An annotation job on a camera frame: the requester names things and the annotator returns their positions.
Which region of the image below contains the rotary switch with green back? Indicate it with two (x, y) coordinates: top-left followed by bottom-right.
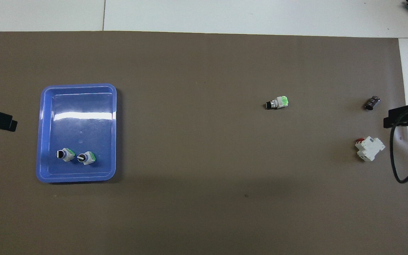
(265, 96), (289, 110)
(77, 151), (96, 165)
(56, 147), (76, 163)

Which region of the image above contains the dark cylindrical capacitor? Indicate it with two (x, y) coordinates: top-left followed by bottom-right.
(364, 96), (381, 111)

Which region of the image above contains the white circuit breaker red lever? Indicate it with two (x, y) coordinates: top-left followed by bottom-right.
(355, 136), (385, 162)

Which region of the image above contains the blue plastic tray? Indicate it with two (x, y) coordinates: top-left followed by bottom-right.
(36, 84), (117, 183)

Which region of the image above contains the brown table mat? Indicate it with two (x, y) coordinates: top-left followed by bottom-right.
(0, 31), (408, 255)

